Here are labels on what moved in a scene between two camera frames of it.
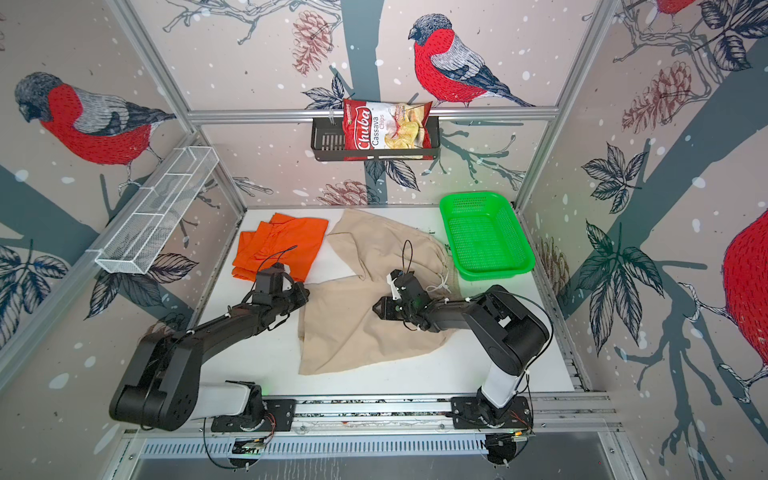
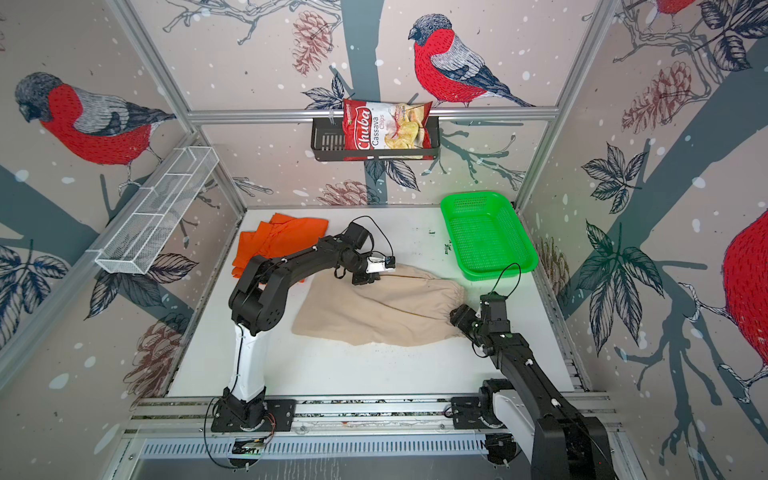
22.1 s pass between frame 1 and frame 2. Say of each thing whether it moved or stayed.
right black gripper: moved
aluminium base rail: stayed
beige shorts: moved
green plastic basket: stayed
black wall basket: stayed
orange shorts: stayed
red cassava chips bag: stayed
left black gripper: moved
